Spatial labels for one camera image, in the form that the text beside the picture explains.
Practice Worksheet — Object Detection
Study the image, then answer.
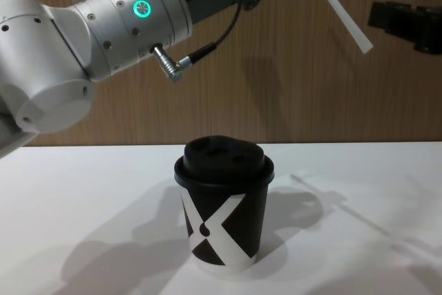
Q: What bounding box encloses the thin black cable silver plug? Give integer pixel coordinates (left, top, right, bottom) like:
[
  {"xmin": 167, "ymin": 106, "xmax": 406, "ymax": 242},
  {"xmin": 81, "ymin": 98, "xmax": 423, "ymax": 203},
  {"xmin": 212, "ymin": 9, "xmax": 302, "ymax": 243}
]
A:
[{"xmin": 151, "ymin": 0, "xmax": 242, "ymax": 83}]

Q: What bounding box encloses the black paper cup white pattern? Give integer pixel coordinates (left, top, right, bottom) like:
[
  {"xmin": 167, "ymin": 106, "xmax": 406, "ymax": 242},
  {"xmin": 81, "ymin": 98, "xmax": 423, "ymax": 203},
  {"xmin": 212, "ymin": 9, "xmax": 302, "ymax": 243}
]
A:
[{"xmin": 180, "ymin": 184, "xmax": 259, "ymax": 271}]

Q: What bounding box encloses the black plastic cup lid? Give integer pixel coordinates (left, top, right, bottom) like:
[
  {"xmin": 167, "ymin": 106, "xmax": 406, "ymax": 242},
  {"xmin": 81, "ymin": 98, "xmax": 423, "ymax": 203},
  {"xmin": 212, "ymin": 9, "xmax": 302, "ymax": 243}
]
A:
[{"xmin": 173, "ymin": 134, "xmax": 276, "ymax": 195}]

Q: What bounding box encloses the white paper-wrapped straw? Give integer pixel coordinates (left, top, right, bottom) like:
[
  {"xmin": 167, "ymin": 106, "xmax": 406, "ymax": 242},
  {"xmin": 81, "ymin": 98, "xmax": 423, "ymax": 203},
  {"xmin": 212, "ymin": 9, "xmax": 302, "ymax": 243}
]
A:
[{"xmin": 299, "ymin": 0, "xmax": 375, "ymax": 55}]

